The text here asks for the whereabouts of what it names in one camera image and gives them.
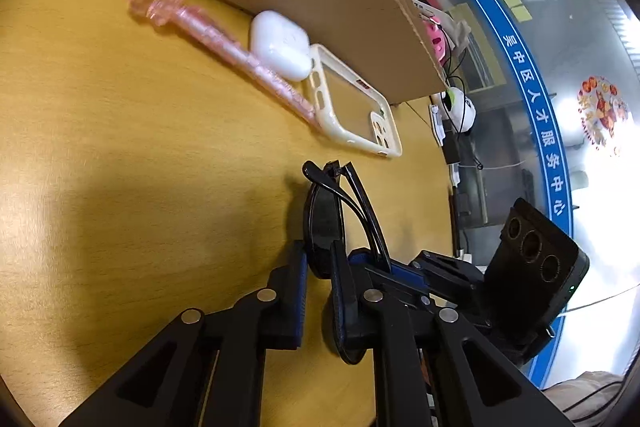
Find white blister pack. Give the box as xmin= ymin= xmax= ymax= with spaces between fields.
xmin=430 ymin=105 xmax=446 ymax=146

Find black tracking camera module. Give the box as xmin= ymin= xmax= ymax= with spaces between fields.
xmin=483 ymin=197 xmax=590 ymax=332

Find black sunglasses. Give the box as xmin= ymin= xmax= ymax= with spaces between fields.
xmin=302 ymin=160 xmax=392 ymax=365

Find red round window sticker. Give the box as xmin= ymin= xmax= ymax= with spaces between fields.
xmin=577 ymin=76 xmax=634 ymax=156

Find white earbuds case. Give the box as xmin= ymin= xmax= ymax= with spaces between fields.
xmin=250 ymin=11 xmax=311 ymax=82

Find pink plush toy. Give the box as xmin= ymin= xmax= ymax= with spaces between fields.
xmin=422 ymin=16 xmax=447 ymax=64

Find panda plush toy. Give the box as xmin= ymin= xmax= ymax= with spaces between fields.
xmin=435 ymin=87 xmax=476 ymax=133

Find grey printed cloth bag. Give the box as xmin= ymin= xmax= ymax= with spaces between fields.
xmin=411 ymin=0 xmax=471 ymax=57

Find pink glitter pen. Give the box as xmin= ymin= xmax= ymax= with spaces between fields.
xmin=128 ymin=0 xmax=319 ymax=129

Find blue banner strip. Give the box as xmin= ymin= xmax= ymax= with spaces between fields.
xmin=456 ymin=0 xmax=575 ymax=390

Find white clear phone case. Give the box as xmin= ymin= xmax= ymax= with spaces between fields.
xmin=304 ymin=43 xmax=402 ymax=158

